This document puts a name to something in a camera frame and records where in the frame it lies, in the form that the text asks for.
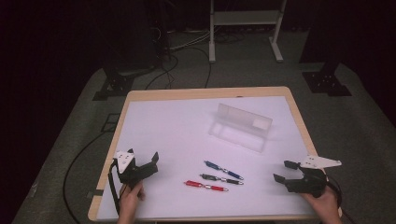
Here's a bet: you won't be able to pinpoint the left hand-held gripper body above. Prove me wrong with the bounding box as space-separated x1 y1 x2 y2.
113 150 160 189

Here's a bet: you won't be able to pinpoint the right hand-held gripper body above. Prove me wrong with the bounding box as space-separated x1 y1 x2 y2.
283 154 343 198

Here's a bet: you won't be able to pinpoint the person's right hand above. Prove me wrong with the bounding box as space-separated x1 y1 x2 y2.
300 186 344 224

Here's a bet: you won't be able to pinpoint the person's left hand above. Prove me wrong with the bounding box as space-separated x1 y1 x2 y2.
117 181 147 224

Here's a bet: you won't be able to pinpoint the white table mat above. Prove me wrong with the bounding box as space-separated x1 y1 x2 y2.
95 95 318 219

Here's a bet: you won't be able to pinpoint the blue pen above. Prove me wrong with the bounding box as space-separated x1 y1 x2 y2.
204 160 245 181

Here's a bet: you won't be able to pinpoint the red pen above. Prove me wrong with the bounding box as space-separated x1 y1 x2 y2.
183 179 229 192

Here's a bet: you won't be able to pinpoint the black pen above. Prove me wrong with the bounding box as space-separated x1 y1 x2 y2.
199 173 245 186

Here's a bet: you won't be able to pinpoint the clear plastic pencil case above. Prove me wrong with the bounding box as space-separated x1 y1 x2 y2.
207 103 274 154

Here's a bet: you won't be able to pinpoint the black stand base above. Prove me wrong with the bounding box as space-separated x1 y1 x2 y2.
92 70 135 102
301 61 353 98

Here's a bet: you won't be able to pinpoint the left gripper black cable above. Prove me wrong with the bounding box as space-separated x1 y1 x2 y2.
107 161 123 217

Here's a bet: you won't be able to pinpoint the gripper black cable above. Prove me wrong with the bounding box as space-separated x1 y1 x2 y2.
107 161 123 217
324 176 344 210

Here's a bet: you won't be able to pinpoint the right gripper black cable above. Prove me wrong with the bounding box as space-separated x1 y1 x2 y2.
324 176 344 210

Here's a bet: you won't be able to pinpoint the long black floor cable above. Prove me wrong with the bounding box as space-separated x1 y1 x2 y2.
63 132 108 224

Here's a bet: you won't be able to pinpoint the white floor cables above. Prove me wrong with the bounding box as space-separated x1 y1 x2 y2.
169 29 213 51

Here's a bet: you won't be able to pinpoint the white metal stand frame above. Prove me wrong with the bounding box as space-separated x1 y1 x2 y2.
208 0 288 63

